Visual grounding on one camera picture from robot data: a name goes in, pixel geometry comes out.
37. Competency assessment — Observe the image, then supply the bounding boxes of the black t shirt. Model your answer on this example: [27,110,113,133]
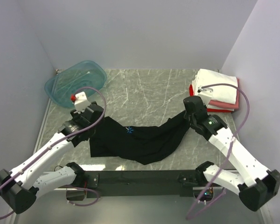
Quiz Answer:
[89,111,189,165]

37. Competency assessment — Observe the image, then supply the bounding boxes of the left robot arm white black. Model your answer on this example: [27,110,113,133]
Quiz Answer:
[0,102,106,214]

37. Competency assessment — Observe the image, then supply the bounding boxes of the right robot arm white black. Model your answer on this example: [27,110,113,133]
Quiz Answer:
[183,96,280,211]

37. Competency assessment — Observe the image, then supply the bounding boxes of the red folded t shirt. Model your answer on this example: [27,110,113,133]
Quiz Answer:
[189,77,239,112]

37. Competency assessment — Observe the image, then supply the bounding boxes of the white folded t shirt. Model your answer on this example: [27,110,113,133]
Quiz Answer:
[192,69,238,105]

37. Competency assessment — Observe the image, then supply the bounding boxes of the teal plastic basket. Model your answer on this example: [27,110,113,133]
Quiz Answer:
[44,61,107,108]

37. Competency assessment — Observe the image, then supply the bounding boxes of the black base bar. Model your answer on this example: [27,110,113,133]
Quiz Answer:
[85,170,206,197]

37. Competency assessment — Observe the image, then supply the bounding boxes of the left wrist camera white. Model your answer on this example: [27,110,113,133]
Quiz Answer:
[70,91,90,113]

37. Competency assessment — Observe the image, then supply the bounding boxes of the aluminium rail left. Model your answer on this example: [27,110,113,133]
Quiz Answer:
[35,69,61,164]

